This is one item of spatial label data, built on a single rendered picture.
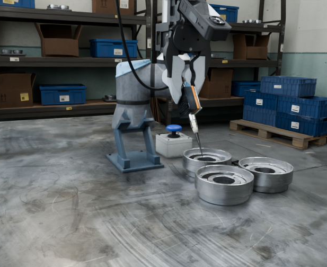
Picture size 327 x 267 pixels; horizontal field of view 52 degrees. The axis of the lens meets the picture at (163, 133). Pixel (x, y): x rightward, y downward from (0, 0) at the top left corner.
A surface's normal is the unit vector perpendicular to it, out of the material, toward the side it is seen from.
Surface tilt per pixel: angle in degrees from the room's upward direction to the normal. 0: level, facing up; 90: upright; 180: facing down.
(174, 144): 90
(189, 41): 91
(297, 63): 90
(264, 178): 90
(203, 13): 32
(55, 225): 0
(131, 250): 0
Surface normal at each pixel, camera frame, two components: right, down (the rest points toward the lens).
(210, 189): -0.57, 0.18
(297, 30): -0.90, 0.08
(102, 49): 0.42, 0.22
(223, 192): -0.16, 0.22
